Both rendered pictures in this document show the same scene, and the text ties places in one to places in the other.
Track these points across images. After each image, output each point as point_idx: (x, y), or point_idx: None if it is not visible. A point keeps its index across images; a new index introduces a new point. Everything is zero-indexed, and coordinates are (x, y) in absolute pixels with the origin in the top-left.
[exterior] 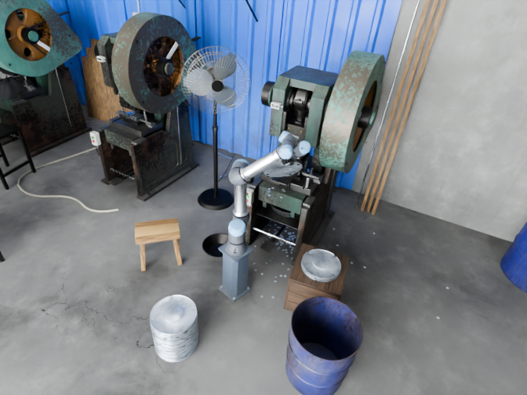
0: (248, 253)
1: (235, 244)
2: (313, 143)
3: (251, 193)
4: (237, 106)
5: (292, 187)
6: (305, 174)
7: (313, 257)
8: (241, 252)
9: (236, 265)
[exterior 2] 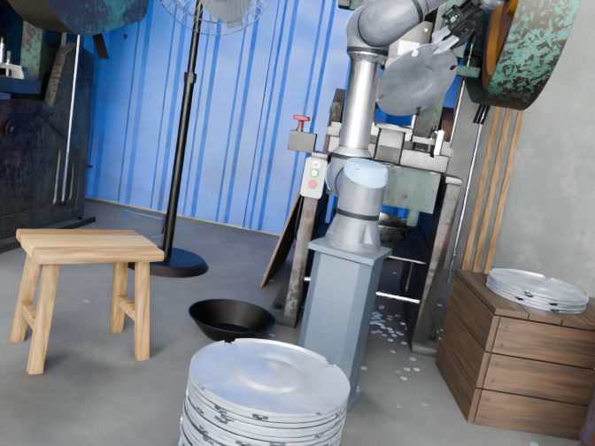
0: (387, 254)
1: (367, 215)
2: (458, 48)
3: (326, 161)
4: (247, 26)
5: (404, 159)
6: (420, 139)
7: (511, 278)
8: (377, 245)
9: (365, 282)
